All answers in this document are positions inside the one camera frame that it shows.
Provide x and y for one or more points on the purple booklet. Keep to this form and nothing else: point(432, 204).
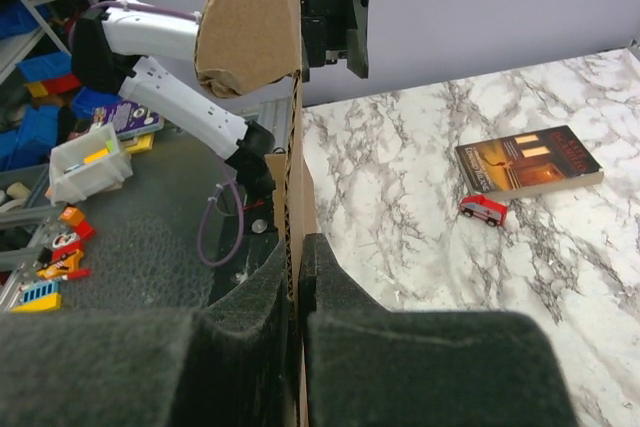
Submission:
point(128, 119)

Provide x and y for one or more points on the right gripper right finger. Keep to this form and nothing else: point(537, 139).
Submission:
point(369, 366)

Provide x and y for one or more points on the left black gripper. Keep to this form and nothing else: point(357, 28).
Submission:
point(335, 30)

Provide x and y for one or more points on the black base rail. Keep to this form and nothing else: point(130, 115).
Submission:
point(260, 237)

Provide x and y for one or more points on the dark paperback book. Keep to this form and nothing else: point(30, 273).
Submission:
point(528, 164)

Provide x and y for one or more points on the orange toy car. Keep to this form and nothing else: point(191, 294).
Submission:
point(62, 263)

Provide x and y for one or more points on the red toy ambulance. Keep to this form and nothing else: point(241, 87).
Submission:
point(491, 212)

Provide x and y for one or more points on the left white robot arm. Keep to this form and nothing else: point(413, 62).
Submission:
point(181, 65)

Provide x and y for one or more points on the white plastic bin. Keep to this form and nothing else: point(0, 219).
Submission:
point(87, 165)

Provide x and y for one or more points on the brown cardboard box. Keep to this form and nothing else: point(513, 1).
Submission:
point(270, 97)

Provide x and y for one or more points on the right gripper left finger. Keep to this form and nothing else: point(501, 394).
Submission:
point(219, 366)

